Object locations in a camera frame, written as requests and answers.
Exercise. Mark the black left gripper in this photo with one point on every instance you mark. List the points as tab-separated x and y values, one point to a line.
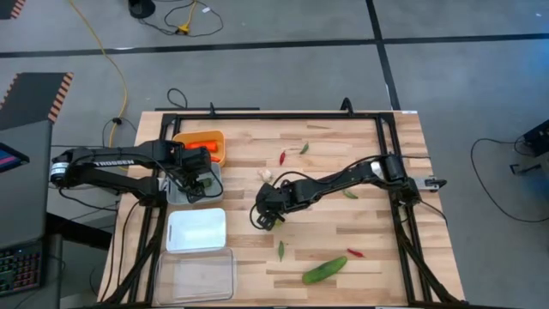
195	167

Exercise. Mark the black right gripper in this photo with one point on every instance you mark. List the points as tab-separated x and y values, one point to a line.
276	199

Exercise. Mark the green chili pepper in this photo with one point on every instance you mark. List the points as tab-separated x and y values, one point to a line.
281	251
349	194
304	148

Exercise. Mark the small orange carrot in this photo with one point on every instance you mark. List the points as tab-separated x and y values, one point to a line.
215	159

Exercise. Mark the large orange carrot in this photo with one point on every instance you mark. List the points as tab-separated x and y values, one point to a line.
201	146

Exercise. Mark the red chili pepper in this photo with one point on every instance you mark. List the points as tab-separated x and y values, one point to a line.
282	158
355	252

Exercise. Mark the long green cucumber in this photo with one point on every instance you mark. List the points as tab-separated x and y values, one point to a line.
324	270

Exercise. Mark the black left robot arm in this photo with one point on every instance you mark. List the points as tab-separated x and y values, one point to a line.
111	163

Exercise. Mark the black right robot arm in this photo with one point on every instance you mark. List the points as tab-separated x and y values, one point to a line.
343	178

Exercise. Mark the grey plastic bin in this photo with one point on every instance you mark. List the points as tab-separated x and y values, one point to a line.
214	198

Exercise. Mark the white plastic bin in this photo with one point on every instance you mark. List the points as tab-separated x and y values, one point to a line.
195	232

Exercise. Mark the orange plastic bin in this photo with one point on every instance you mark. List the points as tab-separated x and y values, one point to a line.
197	136

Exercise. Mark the clear plastic bin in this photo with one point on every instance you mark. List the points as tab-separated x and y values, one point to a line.
193	279

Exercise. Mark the yellow power plug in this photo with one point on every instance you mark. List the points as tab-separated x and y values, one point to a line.
183	29

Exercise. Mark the grey desk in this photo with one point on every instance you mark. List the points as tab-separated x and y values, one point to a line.
25	206

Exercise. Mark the black round stand base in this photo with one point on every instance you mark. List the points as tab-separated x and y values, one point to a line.
141	7

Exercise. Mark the tilted display screen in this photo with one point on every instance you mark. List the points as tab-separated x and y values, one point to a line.
10	156

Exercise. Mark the large striped black floor mat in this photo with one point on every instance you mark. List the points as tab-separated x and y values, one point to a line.
30	98

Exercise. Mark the backlit keyboard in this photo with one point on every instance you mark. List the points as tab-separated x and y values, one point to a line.
19	270

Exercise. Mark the small striped black floor mat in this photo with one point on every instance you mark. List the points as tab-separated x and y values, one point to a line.
6	6

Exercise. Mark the black equipment box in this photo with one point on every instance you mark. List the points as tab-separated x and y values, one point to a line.
538	139

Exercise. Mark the black metal table frame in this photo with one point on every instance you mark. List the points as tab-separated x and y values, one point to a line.
279	116

